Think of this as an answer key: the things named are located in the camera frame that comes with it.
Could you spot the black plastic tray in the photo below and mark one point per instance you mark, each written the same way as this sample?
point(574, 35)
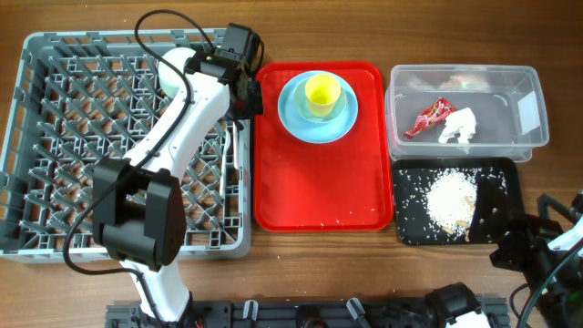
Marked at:
point(412, 178)

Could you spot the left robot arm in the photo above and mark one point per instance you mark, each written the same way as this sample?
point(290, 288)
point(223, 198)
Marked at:
point(140, 217)

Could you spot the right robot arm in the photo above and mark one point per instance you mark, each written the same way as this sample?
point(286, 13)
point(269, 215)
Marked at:
point(556, 293)

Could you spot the light blue plate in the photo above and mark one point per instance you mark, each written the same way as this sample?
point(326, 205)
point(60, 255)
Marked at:
point(312, 132)

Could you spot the grey dishwasher rack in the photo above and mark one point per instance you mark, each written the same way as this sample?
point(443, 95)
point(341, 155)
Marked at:
point(82, 96)

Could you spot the white spoon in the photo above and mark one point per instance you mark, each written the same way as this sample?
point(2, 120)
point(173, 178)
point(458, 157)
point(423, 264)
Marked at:
point(223, 170)

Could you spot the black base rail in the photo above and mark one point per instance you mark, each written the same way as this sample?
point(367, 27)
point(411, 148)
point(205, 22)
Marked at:
point(454, 305)

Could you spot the white fork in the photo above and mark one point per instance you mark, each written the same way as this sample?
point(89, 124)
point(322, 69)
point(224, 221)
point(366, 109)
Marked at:
point(236, 145)

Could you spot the green bowl with rice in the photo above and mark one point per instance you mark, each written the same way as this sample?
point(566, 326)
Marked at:
point(169, 80)

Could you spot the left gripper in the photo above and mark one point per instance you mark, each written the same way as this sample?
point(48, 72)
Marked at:
point(257, 102)

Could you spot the red snack wrapper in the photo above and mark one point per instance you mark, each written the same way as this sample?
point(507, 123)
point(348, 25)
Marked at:
point(434, 114)

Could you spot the white tissue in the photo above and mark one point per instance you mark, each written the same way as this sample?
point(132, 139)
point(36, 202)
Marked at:
point(461, 125)

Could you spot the pile of white rice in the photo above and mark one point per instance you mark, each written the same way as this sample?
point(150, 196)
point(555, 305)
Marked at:
point(451, 201)

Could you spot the red plastic tray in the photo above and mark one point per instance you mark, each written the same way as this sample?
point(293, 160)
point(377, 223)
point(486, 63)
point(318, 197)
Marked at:
point(345, 185)

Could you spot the clear plastic bin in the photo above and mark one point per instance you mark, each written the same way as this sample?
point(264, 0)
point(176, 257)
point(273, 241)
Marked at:
point(507, 102)

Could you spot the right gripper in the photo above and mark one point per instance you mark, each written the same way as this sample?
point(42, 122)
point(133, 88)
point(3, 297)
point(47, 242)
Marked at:
point(524, 237)

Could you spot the yellow plastic cup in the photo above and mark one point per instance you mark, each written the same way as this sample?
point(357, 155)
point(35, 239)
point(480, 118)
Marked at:
point(322, 92)

